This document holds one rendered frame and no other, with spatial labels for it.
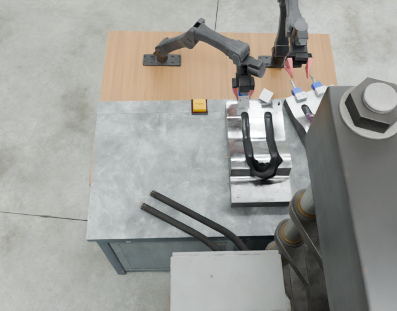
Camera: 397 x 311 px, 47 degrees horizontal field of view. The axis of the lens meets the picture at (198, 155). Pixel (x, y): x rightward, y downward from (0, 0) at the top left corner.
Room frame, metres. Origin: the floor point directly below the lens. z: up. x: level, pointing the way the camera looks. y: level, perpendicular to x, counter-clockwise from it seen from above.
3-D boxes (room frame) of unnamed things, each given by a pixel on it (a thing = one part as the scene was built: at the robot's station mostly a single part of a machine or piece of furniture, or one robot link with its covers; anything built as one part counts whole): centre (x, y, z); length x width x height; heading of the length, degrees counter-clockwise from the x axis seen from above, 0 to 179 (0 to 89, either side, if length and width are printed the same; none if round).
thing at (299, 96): (1.29, -0.47, 0.86); 0.13 x 0.05 x 0.05; 20
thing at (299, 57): (1.17, -0.42, 1.19); 0.09 x 0.07 x 0.07; 1
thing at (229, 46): (1.33, -0.06, 1.14); 0.30 x 0.09 x 0.12; 56
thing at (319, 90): (1.33, -0.57, 0.86); 0.13 x 0.05 x 0.05; 20
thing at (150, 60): (1.51, 0.20, 0.84); 0.20 x 0.07 x 0.08; 91
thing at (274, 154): (0.97, -0.28, 0.92); 0.35 x 0.16 x 0.09; 3
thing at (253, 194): (0.96, -0.27, 0.87); 0.50 x 0.26 x 0.14; 3
